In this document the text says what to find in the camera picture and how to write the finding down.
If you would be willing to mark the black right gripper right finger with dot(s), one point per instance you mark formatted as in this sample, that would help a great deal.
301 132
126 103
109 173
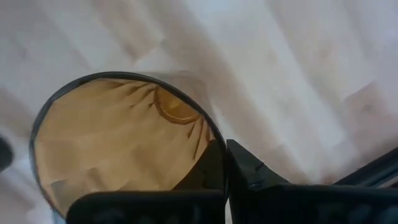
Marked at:
280 202

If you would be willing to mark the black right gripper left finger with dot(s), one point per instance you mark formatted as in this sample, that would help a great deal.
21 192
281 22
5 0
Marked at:
199 174

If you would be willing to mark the amber twisted plastic tumbler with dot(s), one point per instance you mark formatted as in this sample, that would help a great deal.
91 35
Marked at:
118 133

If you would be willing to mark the black table edge frame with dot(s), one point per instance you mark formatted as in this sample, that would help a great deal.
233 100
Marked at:
370 172

